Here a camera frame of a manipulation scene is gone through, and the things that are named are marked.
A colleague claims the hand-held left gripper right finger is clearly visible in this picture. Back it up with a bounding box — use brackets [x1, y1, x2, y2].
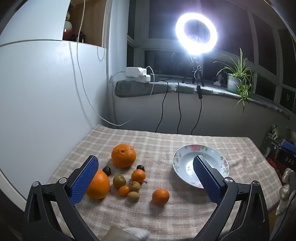
[192, 155, 271, 241]

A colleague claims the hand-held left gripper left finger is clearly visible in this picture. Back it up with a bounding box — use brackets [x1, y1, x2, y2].
[23, 155, 100, 241]

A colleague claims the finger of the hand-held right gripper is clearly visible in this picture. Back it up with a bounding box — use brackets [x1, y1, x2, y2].
[282, 140, 296, 151]

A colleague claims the large smooth orange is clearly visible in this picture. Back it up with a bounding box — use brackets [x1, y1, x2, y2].
[86, 169, 110, 200]

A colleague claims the floral white plate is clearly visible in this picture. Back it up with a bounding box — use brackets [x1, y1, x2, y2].
[172, 144, 230, 189]

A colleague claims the greenish kiwi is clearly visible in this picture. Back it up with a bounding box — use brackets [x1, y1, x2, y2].
[113, 174, 126, 189]

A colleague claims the small kumquat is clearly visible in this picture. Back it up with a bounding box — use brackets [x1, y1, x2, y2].
[118, 185, 130, 197]

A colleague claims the large orange with navel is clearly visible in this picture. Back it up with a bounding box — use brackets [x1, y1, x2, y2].
[111, 144, 137, 168]

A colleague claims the mandarin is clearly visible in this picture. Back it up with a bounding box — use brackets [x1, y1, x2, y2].
[131, 169, 147, 183]
[152, 189, 170, 206]

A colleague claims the brown kiwi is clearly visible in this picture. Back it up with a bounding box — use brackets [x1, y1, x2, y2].
[129, 181, 141, 193]
[127, 191, 140, 203]

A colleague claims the green snack packet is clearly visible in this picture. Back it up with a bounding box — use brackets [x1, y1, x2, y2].
[268, 125, 280, 141]

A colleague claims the white fluffy cloth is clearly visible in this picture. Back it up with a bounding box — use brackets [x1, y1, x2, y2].
[276, 168, 296, 216]

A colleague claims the beige checked tablecloth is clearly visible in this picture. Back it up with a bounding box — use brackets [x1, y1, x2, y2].
[46, 124, 284, 241]

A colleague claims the beige fluffy garment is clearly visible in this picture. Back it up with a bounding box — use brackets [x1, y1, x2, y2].
[102, 226, 149, 241]

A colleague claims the potted spider plant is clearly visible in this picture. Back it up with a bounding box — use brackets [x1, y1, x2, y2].
[213, 47, 258, 113]

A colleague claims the small pink flower figurine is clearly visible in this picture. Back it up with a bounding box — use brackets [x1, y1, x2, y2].
[213, 71, 226, 87]

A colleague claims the white cabinet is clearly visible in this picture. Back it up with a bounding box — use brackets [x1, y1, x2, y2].
[0, 0, 109, 202]

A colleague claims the grey windowsill cover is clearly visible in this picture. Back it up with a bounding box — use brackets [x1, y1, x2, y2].
[114, 77, 296, 120]

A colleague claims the white power strip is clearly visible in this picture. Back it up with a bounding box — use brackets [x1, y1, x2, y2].
[125, 67, 147, 79]

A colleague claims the dark glass jar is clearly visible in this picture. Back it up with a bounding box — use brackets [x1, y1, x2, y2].
[70, 34, 86, 43]

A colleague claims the red and white vase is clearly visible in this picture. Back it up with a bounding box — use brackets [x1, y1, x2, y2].
[63, 11, 71, 41]

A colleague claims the long white hanging cable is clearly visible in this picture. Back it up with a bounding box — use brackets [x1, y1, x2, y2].
[76, 0, 133, 127]

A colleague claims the white power strip cable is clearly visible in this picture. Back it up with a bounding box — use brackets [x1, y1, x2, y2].
[109, 71, 127, 126]

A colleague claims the black cable with inline switch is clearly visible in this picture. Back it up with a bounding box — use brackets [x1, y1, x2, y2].
[191, 67, 203, 135]

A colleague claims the white window frame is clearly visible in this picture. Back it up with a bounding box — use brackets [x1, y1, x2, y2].
[127, 0, 296, 112]

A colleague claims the white charger cable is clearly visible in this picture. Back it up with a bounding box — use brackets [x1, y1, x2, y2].
[146, 66, 156, 96]

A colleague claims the black wire loop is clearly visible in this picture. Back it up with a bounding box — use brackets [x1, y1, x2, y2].
[171, 52, 183, 67]

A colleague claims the ring light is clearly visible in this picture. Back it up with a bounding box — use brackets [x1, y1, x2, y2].
[175, 12, 218, 55]

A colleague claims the white bead cord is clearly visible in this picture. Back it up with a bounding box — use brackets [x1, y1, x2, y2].
[97, 0, 109, 62]

